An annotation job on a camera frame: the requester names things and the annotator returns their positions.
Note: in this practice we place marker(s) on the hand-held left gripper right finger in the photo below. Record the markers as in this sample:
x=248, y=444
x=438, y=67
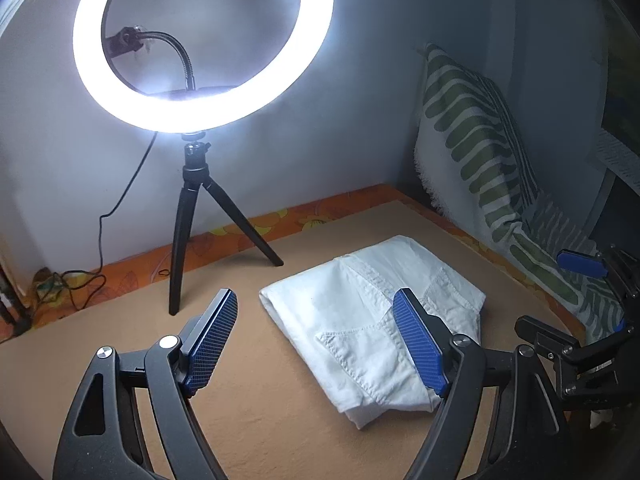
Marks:
x=417, y=342

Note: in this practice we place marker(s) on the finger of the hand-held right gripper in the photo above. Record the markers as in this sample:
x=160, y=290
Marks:
x=582, y=262
x=545, y=332

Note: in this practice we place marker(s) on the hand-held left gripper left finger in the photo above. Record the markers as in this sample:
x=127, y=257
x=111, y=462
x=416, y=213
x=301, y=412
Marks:
x=212, y=345

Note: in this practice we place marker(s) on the white shirt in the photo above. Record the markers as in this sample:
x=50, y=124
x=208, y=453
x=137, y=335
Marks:
x=350, y=320

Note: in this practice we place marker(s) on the black mini tripod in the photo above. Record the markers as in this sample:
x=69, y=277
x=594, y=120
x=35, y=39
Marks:
x=192, y=195

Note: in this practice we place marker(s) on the green patterned pillow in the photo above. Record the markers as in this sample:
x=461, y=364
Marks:
x=465, y=140

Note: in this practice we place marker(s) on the yellow patterned cloth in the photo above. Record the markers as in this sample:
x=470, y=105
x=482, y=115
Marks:
x=47, y=287

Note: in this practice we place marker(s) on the folded grey tripod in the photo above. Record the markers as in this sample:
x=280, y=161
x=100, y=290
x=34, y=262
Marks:
x=10, y=300

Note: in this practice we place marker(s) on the landscape wall picture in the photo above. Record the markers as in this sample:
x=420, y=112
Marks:
x=620, y=155

